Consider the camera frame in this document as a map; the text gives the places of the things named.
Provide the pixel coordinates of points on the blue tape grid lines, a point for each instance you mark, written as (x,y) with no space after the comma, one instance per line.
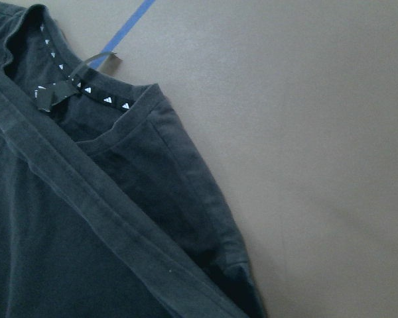
(128,25)

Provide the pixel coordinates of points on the black printed t-shirt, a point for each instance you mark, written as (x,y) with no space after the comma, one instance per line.
(107,209)

